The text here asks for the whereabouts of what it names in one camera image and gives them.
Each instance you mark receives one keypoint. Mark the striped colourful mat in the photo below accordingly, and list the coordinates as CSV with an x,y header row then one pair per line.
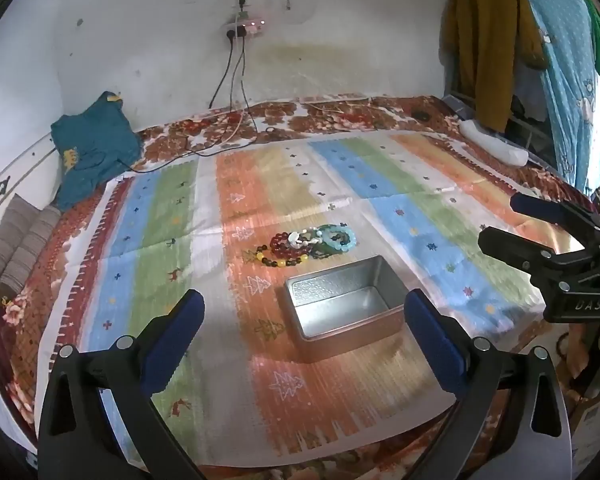
x,y
260,185

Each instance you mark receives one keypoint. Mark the wall plug charger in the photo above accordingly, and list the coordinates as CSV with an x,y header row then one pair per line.
x,y
241,2

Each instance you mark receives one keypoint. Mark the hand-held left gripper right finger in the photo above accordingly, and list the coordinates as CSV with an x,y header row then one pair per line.
x,y
432,340

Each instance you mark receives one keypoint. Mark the wall power strip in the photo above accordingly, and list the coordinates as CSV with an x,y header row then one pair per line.
x,y
246,27

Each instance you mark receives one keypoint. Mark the teal garment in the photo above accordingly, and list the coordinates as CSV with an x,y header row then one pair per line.
x,y
95,145

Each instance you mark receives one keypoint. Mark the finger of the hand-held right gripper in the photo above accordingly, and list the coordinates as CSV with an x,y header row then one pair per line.
x,y
515,250
540,208

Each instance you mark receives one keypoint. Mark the white power strip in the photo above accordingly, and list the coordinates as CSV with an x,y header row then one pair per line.
x,y
495,145

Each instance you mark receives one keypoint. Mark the blue printed hanging cloth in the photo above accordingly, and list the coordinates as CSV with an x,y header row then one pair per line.
x,y
565,60

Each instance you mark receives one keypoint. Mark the cardboard box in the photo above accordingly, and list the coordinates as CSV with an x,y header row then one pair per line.
x,y
597,425

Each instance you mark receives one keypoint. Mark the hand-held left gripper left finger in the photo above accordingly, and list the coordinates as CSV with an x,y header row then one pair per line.
x,y
175,340

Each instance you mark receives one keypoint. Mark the rectangular metal tin box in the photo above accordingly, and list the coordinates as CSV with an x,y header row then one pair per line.
x,y
340,305

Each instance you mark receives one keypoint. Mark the mustard hanging garment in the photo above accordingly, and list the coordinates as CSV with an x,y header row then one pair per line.
x,y
485,35

